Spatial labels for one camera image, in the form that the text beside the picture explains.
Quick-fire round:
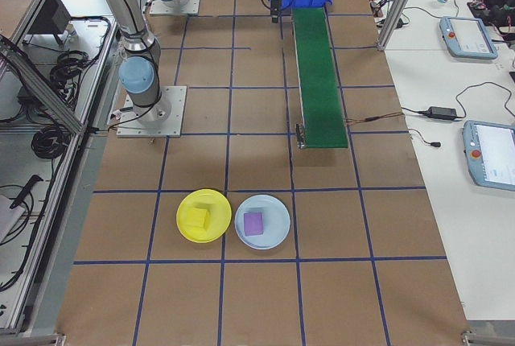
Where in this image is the yellow foam block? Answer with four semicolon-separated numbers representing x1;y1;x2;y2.
183;207;211;231

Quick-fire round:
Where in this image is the purple foam block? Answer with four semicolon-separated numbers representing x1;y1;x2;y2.
243;212;266;237

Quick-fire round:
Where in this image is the black cable with plug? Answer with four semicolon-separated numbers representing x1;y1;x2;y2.
408;128;442;149

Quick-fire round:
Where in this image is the black monitor box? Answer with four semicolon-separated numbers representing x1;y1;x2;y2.
23;0;74;45

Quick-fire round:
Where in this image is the blue grey teach pendant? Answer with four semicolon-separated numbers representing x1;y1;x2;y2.
461;119;515;192
439;15;499;60

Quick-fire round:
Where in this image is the light blue plate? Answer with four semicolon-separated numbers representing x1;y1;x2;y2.
233;194;291;251

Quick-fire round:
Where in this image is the aluminium profile post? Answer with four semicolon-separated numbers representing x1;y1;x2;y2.
377;0;427;51

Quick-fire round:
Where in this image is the yellow plate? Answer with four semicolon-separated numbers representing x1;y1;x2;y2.
175;187;233;244

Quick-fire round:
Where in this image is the black hand tool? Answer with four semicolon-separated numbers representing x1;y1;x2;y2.
8;175;44;208

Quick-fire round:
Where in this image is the green conveyor belt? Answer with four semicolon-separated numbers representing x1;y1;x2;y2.
291;6;349;150

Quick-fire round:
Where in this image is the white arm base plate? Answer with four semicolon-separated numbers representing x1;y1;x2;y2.
115;85;188;138
148;0;202;16

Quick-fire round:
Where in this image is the metal V-shaped frame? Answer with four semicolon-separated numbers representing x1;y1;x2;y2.
0;0;136;339

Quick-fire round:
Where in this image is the red conveyor cable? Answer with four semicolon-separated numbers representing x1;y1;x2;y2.
344;112;404;125

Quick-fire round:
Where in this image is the white side table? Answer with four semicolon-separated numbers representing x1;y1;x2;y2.
356;0;515;323

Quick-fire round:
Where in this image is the black power brick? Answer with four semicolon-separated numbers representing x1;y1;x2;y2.
426;105;458;120

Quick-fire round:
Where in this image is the black cable bundle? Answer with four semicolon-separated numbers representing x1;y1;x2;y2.
31;125;68;161
50;50;101;88

